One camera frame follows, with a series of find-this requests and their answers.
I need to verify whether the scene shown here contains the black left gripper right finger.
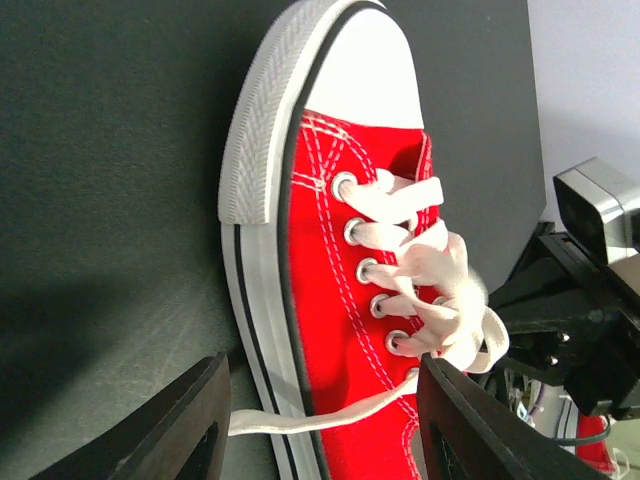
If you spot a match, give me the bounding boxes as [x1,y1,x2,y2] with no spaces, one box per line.
[416,354,606,479]

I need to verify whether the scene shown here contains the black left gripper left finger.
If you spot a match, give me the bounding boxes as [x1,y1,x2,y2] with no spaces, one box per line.
[34,353,231,480]

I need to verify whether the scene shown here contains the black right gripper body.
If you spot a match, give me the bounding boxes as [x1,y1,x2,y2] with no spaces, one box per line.
[489,222,639,420]

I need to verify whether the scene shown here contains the white shoelace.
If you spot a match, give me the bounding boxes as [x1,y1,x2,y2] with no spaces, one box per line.
[219,170,509,442]

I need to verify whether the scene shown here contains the red canvas sneaker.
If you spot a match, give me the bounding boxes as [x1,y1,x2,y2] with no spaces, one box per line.
[217,0,621,480]

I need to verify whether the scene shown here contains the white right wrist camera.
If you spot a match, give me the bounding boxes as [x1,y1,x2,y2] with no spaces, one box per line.
[553,157,639,265]

